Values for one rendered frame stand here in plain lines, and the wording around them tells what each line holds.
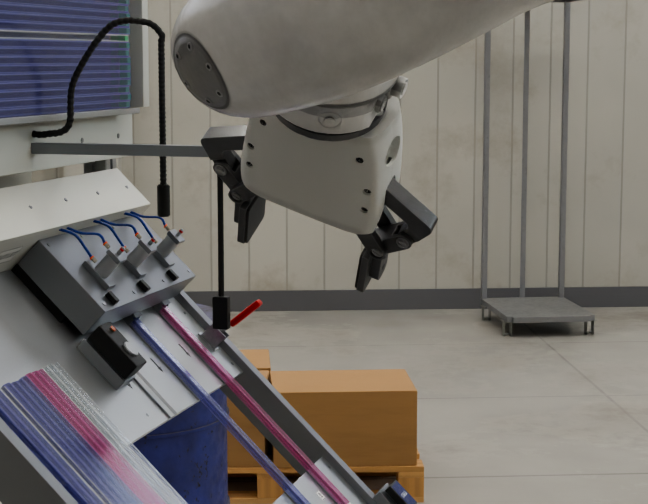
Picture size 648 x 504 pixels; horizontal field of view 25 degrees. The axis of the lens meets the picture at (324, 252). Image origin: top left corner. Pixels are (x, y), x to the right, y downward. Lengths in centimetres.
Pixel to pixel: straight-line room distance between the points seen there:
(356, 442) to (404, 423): 17
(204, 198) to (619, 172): 244
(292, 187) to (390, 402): 390
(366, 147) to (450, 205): 767
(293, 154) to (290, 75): 20
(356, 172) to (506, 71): 767
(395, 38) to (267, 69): 7
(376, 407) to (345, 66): 414
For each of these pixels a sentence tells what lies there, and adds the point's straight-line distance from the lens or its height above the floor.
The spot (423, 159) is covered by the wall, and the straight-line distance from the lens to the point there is 853.
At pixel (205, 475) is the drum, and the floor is 39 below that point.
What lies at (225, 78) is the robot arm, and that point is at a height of 145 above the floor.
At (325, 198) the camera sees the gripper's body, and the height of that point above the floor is 137.
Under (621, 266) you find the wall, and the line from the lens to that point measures 884.
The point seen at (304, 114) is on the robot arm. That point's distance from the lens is 88.
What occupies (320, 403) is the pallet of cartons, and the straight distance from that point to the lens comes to 482.
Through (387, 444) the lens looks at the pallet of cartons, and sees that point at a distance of 487.
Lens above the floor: 146
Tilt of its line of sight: 8 degrees down
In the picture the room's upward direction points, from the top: straight up
